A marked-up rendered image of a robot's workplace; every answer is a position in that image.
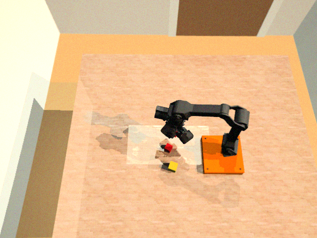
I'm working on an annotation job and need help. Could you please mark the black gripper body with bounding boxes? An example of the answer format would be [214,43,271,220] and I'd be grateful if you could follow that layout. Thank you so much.
[168,119,194,144]

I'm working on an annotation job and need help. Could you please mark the yellow cube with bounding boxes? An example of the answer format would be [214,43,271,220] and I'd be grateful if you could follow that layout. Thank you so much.
[168,161,178,173]

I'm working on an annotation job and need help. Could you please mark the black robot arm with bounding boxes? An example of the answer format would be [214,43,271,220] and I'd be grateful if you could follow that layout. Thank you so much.
[154,100,250,157]

